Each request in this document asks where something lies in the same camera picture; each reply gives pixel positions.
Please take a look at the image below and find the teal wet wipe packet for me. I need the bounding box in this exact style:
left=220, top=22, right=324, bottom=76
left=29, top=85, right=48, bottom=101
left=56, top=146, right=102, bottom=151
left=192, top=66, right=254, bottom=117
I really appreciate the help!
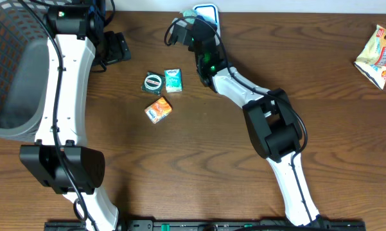
left=180, top=9, right=198, bottom=24

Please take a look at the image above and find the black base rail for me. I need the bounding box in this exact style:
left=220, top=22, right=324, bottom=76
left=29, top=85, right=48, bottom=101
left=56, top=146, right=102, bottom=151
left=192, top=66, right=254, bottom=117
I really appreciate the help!
left=44, top=219, right=367, bottom=231

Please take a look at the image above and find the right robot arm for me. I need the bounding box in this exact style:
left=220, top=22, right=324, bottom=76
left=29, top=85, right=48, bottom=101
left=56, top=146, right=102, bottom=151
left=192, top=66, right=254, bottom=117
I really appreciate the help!
left=164, top=16, right=320, bottom=227

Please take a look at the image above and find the white barcode scanner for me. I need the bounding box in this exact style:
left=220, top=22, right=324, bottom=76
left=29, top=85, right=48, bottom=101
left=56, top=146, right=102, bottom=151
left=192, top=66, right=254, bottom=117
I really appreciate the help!
left=192, top=3, right=220, bottom=35

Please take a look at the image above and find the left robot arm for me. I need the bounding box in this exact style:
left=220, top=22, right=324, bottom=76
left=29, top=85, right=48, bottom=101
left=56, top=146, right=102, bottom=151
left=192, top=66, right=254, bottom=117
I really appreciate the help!
left=20, top=0, right=131, bottom=230

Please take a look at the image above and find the green Kleenex tissue pack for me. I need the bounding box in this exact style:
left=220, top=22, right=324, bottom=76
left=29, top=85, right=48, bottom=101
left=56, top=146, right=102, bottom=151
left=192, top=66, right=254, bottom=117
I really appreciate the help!
left=164, top=69, right=183, bottom=93

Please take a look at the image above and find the dark grey plastic mesh basket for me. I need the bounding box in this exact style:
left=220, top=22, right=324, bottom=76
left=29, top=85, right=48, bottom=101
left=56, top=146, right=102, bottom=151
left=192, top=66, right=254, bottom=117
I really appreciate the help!
left=0, top=0, right=49, bottom=142

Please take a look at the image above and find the orange tissue pack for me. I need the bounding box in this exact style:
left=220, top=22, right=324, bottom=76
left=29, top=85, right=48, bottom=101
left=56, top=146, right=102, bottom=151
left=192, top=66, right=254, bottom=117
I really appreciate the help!
left=145, top=97, right=172, bottom=124

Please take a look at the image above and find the green Zam-Buk tin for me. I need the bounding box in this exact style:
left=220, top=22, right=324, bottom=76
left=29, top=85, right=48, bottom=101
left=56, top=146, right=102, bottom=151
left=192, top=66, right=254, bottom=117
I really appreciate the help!
left=141, top=72, right=165, bottom=96

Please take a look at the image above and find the yellow snack bag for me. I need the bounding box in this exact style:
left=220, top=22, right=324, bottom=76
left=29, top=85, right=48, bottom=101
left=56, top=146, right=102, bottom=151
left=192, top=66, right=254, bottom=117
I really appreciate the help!
left=354, top=25, right=386, bottom=90

